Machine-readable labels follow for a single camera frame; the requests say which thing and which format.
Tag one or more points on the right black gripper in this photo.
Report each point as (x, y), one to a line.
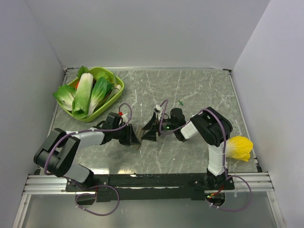
(151, 134)

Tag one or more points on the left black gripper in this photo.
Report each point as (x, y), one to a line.
(130, 138)

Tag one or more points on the beige remote control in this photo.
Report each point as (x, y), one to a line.
(138, 134)

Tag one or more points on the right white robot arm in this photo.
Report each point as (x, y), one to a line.
(209, 124)

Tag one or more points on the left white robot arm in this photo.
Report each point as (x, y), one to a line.
(56, 154)

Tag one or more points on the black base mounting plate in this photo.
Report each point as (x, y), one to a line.
(108, 187)

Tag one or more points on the green plastic basket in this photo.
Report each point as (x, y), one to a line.
(111, 97)

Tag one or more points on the green bok choy right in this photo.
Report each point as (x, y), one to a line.
(100, 90)

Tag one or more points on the long white green cabbage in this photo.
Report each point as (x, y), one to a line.
(80, 105)

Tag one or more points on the green lettuce leaf left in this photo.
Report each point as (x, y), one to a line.
(65, 96)

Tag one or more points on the yellow napa cabbage toy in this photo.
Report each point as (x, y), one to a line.
(239, 148)

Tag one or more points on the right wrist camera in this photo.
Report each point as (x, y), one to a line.
(158, 111)

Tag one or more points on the aluminium rail frame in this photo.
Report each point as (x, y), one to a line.
(252, 204)

